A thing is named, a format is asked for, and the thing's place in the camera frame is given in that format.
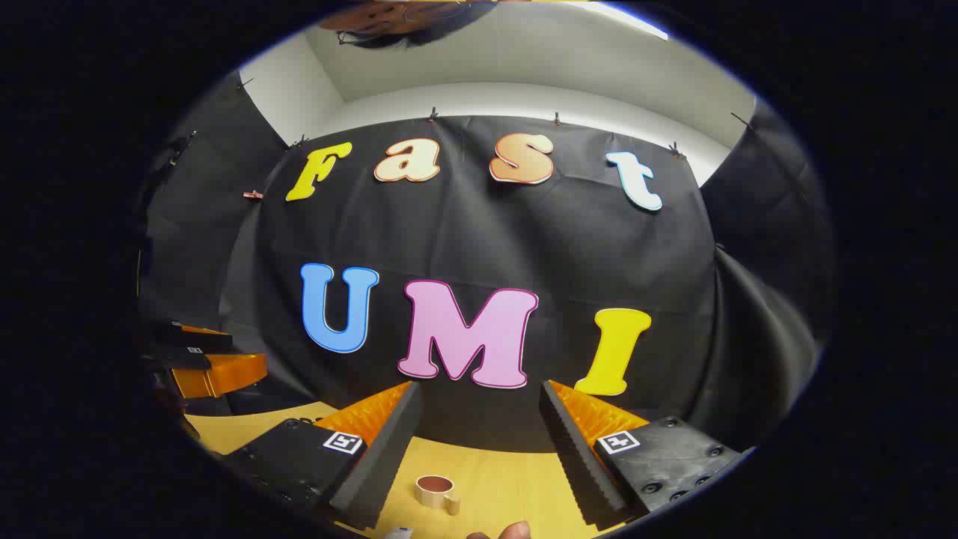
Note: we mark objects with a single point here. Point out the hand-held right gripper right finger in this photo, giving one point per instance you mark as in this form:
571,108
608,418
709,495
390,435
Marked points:
572,457

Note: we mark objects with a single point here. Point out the wooden desktop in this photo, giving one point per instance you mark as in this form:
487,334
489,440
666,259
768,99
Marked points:
494,479

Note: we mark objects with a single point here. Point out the beige cup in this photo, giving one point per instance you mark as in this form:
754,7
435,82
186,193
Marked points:
432,494

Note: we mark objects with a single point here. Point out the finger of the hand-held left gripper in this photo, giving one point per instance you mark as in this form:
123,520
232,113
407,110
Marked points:
221,374
194,338

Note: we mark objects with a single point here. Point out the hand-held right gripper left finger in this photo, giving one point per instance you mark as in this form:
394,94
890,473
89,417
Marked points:
389,457

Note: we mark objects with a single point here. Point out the black backdrop cloth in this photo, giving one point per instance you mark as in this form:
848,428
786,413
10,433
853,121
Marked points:
479,239

